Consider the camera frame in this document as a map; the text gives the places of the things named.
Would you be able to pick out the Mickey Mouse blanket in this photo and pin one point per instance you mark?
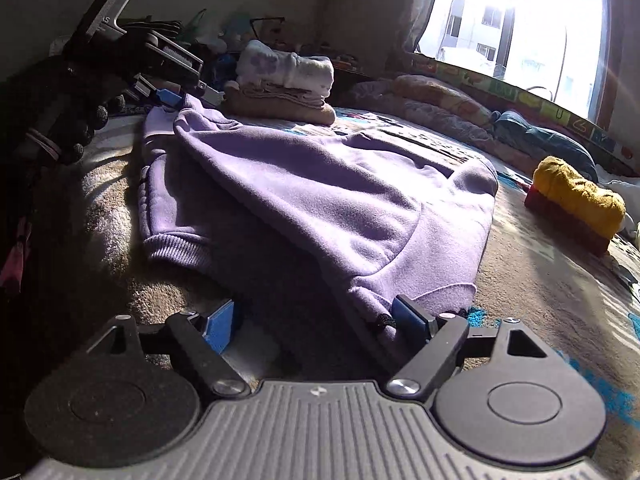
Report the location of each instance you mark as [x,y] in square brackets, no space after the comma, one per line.
[289,326]

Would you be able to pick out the red folded sweater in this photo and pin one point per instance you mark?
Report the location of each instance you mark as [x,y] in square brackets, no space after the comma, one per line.
[566,223]

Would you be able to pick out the white purple floral garment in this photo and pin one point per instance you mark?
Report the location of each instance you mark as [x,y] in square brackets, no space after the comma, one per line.
[259,64]

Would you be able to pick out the black gloved left hand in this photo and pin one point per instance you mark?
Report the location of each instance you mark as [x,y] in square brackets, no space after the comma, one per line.
[50,112]

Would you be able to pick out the colourful letter foam mat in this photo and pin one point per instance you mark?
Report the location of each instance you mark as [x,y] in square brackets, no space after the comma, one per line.
[499,95]

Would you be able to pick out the purple hoodie sweatshirt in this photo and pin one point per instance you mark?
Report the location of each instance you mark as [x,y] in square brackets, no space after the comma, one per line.
[381,217]

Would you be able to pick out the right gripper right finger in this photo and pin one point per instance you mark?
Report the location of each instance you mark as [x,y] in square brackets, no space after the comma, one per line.
[434,343]

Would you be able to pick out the yellow folded sweater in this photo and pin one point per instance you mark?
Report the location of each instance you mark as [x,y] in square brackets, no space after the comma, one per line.
[561,184]

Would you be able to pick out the floral rolled bedding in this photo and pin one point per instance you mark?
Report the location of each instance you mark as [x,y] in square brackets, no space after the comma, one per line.
[431,103]

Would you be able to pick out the beige folded garment stack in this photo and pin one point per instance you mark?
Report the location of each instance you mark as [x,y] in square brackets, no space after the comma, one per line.
[275,102]

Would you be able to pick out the dark teal folded garment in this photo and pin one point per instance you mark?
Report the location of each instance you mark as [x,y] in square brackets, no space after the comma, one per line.
[513,129]

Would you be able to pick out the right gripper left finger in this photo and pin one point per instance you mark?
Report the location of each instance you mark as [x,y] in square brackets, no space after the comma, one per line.
[196,342]

